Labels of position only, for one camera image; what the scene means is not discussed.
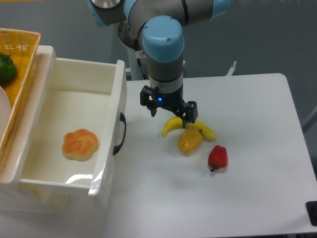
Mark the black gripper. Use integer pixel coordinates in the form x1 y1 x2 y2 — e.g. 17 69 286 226
140 79 198 128

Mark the white top drawer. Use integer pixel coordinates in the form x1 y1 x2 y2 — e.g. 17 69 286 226
18 57 127 196

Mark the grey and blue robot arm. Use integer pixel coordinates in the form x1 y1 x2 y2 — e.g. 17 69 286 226
88 0 230 127

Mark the white plastic drawer cabinet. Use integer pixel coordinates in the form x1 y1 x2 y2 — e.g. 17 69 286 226
0 45 114 214

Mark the yellow banana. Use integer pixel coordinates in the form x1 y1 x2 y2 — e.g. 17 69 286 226
161 117 217 141

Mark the yellow bell pepper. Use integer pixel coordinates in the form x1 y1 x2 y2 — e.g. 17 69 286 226
178 126 203 155

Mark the red bell pepper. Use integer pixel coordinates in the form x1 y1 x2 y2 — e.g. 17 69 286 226
208 145 228 172

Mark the orange bread roll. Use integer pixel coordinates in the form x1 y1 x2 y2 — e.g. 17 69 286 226
61 129 99 161

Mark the yellow woven basket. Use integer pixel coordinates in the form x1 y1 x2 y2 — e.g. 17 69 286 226
0 28 41 171

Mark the white plate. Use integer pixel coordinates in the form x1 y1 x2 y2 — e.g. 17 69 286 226
0 87 11 137

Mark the green bell pepper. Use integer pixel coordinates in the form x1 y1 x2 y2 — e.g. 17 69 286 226
0 53 17 85

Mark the black corner object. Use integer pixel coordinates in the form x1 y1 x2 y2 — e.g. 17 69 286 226
306 201 317 227

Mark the black drawer handle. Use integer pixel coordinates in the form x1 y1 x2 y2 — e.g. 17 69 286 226
112 112 127 156

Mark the white table bracket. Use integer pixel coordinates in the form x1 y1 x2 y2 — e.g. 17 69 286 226
225 60 237 76

